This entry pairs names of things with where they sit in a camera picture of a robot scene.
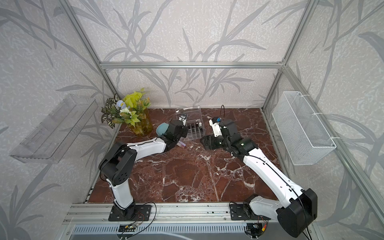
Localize left electronics board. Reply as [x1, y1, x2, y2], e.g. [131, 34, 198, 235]
[118, 225, 137, 233]

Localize electronics board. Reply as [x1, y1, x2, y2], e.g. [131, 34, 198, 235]
[244, 223, 268, 240]
[118, 225, 137, 233]

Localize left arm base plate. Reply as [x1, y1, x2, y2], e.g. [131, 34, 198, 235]
[108, 204, 152, 222]

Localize artificial flowers in yellow vase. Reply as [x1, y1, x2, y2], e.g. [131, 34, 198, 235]
[101, 88, 153, 136]

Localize clear acrylic lipstick organizer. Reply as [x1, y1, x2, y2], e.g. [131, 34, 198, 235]
[176, 106, 206, 143]

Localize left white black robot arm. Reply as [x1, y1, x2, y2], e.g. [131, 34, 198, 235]
[99, 119, 188, 220]

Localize white wire mesh basket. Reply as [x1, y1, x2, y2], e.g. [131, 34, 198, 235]
[272, 91, 337, 166]

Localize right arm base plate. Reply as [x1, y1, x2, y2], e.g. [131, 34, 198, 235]
[229, 194, 270, 221]

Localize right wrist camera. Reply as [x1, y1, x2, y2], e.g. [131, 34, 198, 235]
[209, 117, 222, 137]

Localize lilac lipstick tube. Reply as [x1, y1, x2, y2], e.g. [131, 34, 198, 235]
[177, 141, 186, 148]

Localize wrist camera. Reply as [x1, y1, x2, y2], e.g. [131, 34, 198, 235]
[209, 117, 222, 137]
[178, 114, 187, 122]

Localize teal toy shovel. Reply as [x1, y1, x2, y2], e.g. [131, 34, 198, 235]
[156, 123, 169, 136]

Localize right electronics board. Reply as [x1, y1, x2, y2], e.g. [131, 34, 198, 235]
[244, 223, 268, 240]

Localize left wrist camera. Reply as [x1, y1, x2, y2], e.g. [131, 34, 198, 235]
[178, 114, 187, 122]

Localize clear plastic wall shelf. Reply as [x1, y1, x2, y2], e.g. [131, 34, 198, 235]
[10, 95, 98, 164]

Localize aluminium front rail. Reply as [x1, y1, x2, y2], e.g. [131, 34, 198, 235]
[63, 202, 233, 225]

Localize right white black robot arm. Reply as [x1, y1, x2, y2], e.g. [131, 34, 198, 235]
[201, 117, 318, 238]

